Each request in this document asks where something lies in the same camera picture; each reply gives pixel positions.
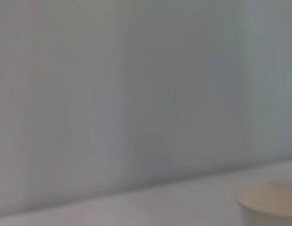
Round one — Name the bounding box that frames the white paper cup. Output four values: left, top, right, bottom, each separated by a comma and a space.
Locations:
236, 180, 292, 226

